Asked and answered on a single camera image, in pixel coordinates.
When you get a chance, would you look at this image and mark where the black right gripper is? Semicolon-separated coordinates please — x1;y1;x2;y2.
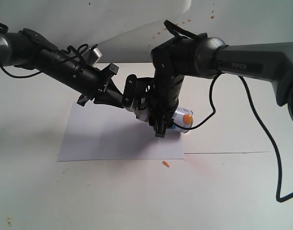
122;74;184;138

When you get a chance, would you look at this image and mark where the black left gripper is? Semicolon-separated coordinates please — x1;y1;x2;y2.
76;62;123;108

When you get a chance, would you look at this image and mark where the white spray paint can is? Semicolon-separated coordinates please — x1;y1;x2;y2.
123;96;194;133

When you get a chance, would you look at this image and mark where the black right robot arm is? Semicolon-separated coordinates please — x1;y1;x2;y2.
122;21;293;138

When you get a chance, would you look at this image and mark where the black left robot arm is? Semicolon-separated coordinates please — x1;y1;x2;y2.
0;23;123;108

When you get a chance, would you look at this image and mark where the white paper sheet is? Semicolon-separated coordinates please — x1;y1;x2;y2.
57;103;184;161

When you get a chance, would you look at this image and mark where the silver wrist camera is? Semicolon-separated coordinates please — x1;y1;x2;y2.
87;44;102;66

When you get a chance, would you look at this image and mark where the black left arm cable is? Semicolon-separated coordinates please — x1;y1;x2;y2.
0;20;90;79

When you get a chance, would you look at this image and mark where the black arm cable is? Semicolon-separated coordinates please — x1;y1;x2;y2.
170;71;293;203
0;20;90;79

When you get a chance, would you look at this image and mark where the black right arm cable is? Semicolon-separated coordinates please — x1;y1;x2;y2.
170;71;293;203

